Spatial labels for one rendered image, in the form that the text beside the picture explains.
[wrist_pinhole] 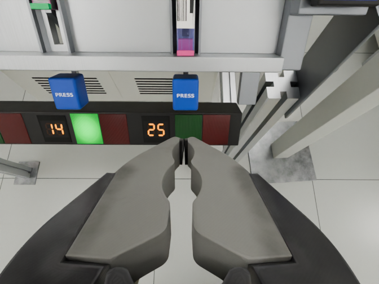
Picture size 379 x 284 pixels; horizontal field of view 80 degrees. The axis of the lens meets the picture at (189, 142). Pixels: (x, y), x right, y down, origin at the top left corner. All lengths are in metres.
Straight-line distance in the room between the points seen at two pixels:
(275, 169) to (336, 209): 0.26
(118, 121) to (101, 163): 0.72
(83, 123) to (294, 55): 0.21
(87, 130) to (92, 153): 0.72
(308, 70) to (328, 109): 0.35
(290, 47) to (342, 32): 0.06
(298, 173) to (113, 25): 0.88
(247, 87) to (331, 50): 0.08
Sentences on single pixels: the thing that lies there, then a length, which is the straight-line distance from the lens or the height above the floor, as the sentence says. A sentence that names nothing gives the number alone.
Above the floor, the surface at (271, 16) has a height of 0.74.
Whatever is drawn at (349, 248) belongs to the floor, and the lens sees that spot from 1.07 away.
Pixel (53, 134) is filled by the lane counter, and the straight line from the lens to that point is 0.29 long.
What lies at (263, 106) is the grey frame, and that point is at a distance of 0.32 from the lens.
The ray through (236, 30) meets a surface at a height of 0.73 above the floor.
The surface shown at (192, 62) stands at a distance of 0.20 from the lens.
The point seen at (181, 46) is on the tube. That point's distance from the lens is 0.20.
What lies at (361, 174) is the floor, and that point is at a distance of 1.13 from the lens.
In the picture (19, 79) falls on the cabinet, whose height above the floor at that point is 0.22.
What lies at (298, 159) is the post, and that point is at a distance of 1.00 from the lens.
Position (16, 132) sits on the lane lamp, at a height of 0.65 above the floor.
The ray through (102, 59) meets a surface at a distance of 0.21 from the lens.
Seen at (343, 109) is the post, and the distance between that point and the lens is 0.60.
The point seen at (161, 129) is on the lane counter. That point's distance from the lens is 0.25.
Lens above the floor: 0.89
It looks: 72 degrees down
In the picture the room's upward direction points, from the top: 2 degrees clockwise
